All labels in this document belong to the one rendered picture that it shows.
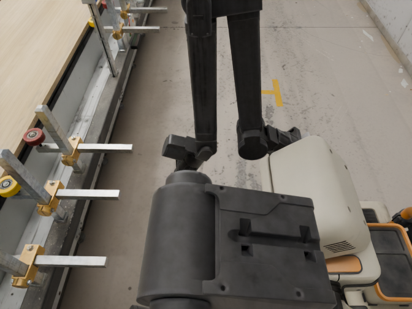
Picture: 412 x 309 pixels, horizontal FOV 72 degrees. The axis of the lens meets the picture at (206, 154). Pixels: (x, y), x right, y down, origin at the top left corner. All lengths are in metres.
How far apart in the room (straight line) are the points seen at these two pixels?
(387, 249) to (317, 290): 0.90
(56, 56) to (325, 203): 1.65
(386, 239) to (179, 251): 0.97
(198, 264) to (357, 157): 2.40
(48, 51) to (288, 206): 1.82
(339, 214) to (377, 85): 2.87
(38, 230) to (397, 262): 1.39
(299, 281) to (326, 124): 2.52
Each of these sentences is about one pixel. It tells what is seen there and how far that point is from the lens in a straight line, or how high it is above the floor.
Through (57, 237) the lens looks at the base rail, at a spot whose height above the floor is 0.70.
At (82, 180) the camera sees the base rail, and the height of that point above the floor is 0.70.
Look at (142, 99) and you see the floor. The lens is 2.82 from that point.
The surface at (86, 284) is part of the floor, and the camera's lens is 2.00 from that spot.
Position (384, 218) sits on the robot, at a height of 0.81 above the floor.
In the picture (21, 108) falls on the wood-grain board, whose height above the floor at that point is 0.90.
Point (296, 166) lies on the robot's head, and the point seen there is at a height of 1.36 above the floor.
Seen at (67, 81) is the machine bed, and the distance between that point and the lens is 1.84.
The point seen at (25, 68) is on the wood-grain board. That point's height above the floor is 0.90.
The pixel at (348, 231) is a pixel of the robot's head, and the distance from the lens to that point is 0.53.
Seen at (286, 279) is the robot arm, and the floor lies 1.62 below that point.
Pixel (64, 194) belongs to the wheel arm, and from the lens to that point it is 1.24.
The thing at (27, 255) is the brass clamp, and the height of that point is 0.83.
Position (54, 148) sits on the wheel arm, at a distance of 1.44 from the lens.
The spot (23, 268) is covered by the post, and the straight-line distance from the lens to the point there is 1.17.
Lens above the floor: 1.80
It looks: 52 degrees down
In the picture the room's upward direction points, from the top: 1 degrees counter-clockwise
